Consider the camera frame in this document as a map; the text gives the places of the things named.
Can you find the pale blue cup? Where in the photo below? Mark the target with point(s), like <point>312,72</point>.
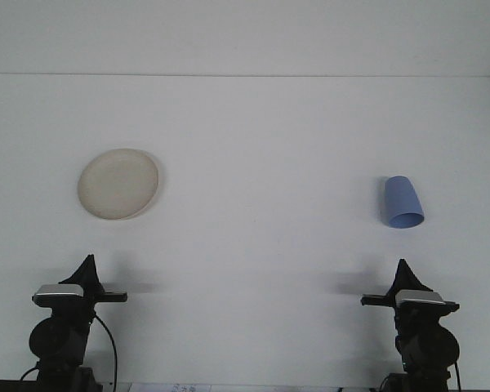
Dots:
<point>400,200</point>

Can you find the pale round plate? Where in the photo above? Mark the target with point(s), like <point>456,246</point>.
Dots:
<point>118,183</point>

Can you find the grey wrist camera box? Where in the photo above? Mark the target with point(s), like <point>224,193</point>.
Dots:
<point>57,292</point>
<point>420,297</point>

